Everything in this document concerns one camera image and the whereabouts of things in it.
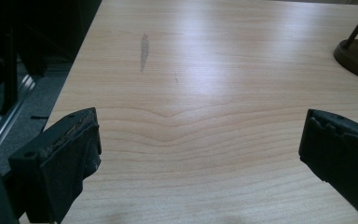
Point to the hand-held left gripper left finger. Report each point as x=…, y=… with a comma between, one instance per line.
x=59, y=161

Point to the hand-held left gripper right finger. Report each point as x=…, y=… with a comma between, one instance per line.
x=345, y=152

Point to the black tape strip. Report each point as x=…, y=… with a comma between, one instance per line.
x=39, y=117

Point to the black metal stand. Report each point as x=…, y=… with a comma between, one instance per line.
x=10, y=77

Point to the aluminium floor rail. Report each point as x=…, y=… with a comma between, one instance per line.
x=6, y=124

